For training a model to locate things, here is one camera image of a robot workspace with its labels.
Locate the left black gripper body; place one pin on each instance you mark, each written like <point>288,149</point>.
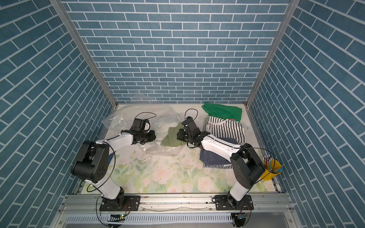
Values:
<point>146,137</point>

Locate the black white striped garment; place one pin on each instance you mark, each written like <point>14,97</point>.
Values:
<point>226,128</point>

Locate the floral table mat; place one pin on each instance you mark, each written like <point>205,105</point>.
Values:
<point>137,172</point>

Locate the blue white striped garment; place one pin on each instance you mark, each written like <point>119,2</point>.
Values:
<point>219,166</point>

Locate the yellow cup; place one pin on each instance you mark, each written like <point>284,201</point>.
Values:
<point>268,176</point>

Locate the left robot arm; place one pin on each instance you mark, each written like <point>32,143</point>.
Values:
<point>93,158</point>

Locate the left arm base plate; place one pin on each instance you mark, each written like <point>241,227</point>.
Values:
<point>125,203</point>

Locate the clear plastic vacuum bag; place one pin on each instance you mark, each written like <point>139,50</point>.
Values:
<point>154,127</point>

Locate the olive green garment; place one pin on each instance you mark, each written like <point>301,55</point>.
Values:
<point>171,139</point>

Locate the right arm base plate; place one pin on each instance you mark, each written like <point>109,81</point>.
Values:
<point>225,203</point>

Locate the pens in yellow cup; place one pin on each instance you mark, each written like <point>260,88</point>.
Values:
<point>272,165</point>

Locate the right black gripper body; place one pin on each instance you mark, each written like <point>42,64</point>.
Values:
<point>183,136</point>

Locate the navy blue garment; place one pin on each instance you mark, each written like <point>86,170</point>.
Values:
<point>212,158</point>

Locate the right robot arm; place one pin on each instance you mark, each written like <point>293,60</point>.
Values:
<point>246,164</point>

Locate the aluminium front rail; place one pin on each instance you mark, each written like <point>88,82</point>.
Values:
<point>192,210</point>

